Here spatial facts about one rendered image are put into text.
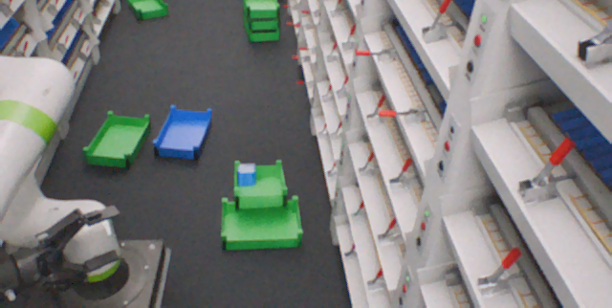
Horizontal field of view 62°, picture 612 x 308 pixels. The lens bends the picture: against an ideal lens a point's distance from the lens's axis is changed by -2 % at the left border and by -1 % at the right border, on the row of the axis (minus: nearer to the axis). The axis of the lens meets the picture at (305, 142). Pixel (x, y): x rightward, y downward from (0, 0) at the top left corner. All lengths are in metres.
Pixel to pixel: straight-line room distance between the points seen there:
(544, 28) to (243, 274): 1.48
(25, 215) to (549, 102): 1.17
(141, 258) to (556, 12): 1.23
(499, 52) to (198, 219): 1.57
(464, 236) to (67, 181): 1.83
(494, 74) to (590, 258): 0.28
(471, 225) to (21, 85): 0.87
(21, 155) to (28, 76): 0.16
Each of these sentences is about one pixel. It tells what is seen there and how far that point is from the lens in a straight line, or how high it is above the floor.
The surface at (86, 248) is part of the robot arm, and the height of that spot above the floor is 0.53.
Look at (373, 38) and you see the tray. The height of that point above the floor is 0.89.
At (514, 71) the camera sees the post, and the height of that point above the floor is 1.18.
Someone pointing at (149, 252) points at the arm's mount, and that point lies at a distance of 1.57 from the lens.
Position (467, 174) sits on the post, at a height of 0.98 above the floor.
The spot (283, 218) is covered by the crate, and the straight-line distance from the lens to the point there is 2.10.
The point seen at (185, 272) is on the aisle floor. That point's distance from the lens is 1.95.
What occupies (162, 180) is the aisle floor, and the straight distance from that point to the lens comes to 2.30.
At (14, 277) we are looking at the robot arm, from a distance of 1.15.
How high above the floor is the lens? 1.52
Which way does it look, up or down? 38 degrees down
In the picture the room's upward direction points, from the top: 5 degrees clockwise
